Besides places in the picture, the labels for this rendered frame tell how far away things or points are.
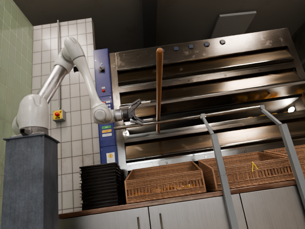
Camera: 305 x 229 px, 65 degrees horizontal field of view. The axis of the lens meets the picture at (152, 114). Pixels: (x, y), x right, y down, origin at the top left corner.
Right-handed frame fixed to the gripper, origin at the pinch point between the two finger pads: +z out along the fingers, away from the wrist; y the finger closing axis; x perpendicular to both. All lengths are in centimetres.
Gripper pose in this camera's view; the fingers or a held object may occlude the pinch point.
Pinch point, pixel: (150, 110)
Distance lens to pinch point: 175.7
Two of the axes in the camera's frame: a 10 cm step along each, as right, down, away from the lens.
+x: -0.3, -3.1, -9.5
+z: 9.9, -1.4, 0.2
